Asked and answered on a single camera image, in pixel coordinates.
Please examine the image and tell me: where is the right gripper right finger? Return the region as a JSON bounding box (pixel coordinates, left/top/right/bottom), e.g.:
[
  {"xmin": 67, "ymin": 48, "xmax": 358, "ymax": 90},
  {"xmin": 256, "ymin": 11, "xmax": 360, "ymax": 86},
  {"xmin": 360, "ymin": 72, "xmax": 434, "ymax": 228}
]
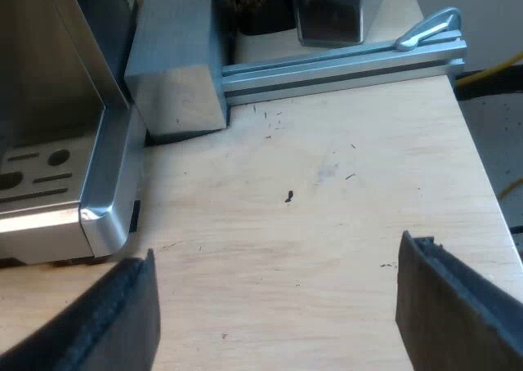
[{"xmin": 395, "ymin": 230, "xmax": 523, "ymax": 371}]

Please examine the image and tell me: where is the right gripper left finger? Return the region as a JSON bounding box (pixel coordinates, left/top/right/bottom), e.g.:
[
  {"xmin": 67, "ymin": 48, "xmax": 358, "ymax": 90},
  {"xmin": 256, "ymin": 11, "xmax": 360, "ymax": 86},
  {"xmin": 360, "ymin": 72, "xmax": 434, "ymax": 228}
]
[{"xmin": 0, "ymin": 248, "xmax": 161, "ymax": 371}]

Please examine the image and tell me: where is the steel espresso machine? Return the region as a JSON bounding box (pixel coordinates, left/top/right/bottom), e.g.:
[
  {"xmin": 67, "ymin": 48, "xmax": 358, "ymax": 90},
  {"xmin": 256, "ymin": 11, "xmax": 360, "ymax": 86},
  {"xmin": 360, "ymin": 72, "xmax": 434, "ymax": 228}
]
[{"xmin": 0, "ymin": 0, "xmax": 149, "ymax": 266}]

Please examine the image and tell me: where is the metal block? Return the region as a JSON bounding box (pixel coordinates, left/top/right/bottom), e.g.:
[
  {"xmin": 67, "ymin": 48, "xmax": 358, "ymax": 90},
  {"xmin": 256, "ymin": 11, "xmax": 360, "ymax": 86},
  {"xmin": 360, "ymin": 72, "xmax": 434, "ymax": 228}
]
[{"xmin": 123, "ymin": 0, "xmax": 228, "ymax": 140}]

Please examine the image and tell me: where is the steel knock box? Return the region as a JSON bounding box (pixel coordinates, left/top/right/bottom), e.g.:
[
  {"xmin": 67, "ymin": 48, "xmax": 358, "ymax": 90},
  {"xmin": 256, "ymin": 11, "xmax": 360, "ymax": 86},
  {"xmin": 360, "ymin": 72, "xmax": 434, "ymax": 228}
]
[{"xmin": 290, "ymin": 0, "xmax": 385, "ymax": 47}]

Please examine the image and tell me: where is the black container with print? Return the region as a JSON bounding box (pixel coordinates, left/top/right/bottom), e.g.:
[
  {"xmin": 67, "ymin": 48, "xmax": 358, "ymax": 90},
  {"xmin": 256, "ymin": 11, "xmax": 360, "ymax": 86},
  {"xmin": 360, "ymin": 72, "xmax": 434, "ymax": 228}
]
[{"xmin": 224, "ymin": 0, "xmax": 297, "ymax": 37}]

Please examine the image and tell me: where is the yellow cable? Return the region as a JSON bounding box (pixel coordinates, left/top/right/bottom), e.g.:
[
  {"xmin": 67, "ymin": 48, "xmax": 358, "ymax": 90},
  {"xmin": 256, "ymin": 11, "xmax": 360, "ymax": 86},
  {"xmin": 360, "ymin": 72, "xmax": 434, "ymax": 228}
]
[{"xmin": 455, "ymin": 51, "xmax": 523, "ymax": 88}]

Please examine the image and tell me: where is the aluminium rail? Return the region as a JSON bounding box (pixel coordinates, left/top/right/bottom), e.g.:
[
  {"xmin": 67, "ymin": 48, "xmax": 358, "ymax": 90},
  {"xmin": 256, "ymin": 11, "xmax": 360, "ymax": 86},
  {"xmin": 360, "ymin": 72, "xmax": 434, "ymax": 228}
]
[{"xmin": 221, "ymin": 28, "xmax": 467, "ymax": 106}]

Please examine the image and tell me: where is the rail clamp lever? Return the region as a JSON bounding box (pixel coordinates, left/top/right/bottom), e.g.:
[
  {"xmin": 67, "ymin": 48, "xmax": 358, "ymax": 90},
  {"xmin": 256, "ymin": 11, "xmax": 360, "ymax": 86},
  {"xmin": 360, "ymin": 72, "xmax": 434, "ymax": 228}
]
[{"xmin": 394, "ymin": 6, "xmax": 463, "ymax": 52}]

